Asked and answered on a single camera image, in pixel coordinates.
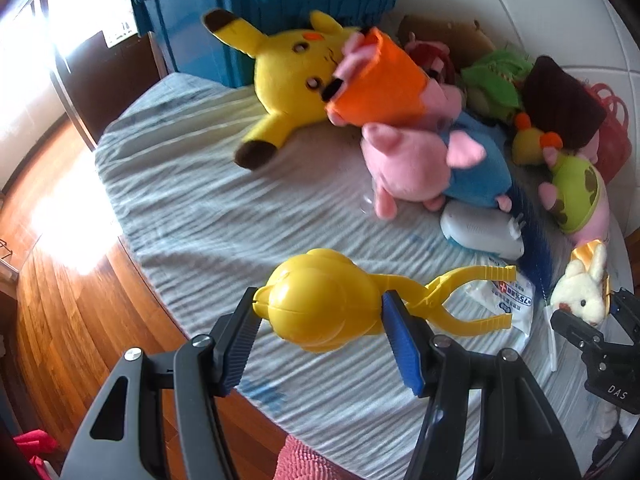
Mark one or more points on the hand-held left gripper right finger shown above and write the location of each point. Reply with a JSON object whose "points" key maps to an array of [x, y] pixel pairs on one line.
{"points": [[405, 355]]}

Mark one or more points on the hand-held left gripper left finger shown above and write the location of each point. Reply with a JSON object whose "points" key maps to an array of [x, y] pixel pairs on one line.
{"points": [[235, 350]]}

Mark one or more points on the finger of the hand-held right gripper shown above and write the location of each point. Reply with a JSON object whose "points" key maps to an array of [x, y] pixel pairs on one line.
{"points": [[627, 310], [575, 327]]}

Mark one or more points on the white rabbit plush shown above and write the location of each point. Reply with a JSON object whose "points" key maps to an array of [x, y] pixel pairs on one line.
{"points": [[582, 285]]}

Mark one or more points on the yellow snowball clamp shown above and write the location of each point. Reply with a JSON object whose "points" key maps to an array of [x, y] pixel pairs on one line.
{"points": [[320, 300]]}

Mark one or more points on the white printed wipes packet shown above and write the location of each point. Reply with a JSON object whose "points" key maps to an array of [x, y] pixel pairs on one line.
{"points": [[505, 300]]}

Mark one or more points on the pink chenille mat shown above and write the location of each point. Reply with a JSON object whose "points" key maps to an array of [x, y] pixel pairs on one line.
{"points": [[320, 460]]}

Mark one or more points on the pink plush with green shell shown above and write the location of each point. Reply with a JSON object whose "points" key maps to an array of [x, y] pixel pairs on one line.
{"points": [[575, 185]]}

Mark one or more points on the white plastic device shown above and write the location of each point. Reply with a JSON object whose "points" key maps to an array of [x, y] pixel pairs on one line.
{"points": [[475, 230]]}

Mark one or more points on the red plastic basket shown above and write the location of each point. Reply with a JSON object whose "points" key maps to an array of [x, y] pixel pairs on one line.
{"points": [[612, 145]]}

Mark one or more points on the pink pig plush blue shirt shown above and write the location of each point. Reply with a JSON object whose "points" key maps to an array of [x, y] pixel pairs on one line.
{"points": [[415, 170]]}

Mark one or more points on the yellow-green plush with orange feet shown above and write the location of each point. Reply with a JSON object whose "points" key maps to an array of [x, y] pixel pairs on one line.
{"points": [[530, 145]]}

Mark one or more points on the dark brown plush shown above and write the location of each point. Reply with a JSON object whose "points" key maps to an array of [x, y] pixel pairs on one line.
{"points": [[560, 100]]}

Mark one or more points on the red cloth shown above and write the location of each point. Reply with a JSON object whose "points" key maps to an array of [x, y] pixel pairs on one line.
{"points": [[35, 455]]}

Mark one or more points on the pink plush with orange hat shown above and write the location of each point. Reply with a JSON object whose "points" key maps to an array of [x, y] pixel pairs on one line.
{"points": [[380, 85]]}

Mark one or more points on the yellow mouse plush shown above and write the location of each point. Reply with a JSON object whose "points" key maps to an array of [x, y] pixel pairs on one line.
{"points": [[285, 75]]}

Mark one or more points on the red-haired doll plush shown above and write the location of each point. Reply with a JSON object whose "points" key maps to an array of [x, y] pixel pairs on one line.
{"points": [[430, 57]]}

